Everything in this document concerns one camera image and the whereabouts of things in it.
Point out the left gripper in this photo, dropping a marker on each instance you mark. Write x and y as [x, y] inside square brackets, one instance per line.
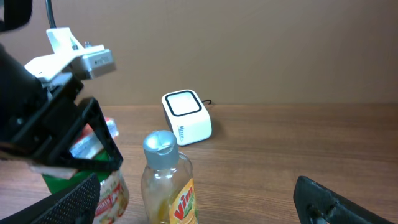
[42, 123]

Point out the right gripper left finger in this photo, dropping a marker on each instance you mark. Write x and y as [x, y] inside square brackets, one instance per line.
[74, 205]

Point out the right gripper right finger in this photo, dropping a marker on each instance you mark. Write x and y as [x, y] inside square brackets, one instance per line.
[317, 204]

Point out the white barcode scanner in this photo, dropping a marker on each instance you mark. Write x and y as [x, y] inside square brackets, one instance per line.
[187, 117]

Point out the red tissue pack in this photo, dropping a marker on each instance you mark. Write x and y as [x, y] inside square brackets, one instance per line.
[87, 146]

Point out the green lidded cup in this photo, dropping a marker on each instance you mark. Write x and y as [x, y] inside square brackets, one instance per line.
[114, 194]

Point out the yellow dish soap bottle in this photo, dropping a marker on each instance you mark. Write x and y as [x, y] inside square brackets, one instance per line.
[167, 184]

